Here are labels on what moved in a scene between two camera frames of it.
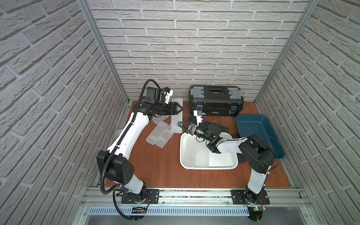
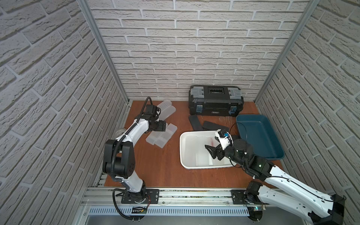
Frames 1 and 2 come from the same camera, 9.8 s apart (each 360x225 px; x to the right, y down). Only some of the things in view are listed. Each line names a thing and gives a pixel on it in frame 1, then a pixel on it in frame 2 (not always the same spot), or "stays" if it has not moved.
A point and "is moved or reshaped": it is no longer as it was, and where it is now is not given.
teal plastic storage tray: x=248 y=124 stays
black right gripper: x=192 y=125 -> x=218 y=151
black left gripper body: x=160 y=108 -> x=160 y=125
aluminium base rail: x=130 y=203 stays
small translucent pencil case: x=177 y=118 is moved or reshaped
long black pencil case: x=192 y=119 stays
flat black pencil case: x=218 y=128 stays
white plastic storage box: x=195 y=154 stays
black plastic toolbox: x=217 y=101 stays
